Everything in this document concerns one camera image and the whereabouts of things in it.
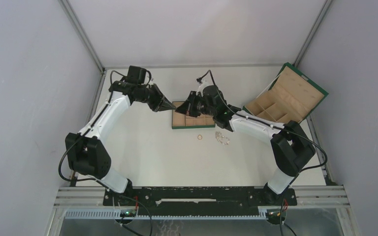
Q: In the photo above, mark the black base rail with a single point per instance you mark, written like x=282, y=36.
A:
x=199, y=201

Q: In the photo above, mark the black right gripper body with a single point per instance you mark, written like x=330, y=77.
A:
x=197, y=104

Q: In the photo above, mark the green jewelry tray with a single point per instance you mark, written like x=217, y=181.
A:
x=180, y=121

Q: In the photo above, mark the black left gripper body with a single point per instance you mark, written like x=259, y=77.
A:
x=146, y=96

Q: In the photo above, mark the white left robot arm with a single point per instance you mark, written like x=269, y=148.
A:
x=85, y=150

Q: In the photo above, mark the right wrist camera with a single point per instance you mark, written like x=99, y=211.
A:
x=201, y=88

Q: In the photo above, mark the green open jewelry box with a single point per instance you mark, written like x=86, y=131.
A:
x=291, y=96

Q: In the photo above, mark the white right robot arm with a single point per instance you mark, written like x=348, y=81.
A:
x=291, y=147

